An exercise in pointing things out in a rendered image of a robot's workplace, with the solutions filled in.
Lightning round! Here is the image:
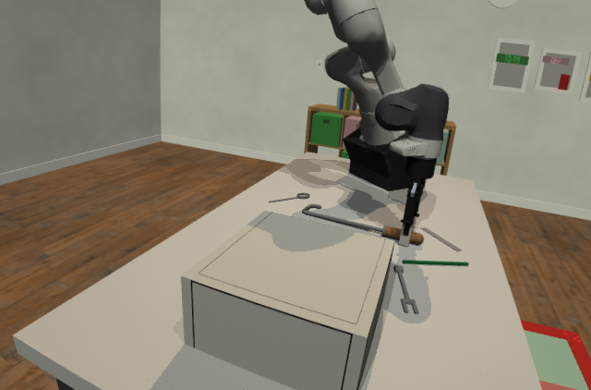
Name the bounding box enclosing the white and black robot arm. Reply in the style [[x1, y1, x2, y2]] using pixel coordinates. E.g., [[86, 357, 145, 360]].
[[305, 0, 449, 160]]

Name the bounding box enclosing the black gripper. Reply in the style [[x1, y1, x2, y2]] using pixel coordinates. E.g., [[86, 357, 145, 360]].
[[399, 156, 437, 247]]

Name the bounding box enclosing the grey wrench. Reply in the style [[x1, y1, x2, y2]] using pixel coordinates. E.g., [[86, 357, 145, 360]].
[[394, 265, 418, 314]]

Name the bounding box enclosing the grey flat bar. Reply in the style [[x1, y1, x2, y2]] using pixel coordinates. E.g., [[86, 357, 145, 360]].
[[422, 227, 461, 251]]

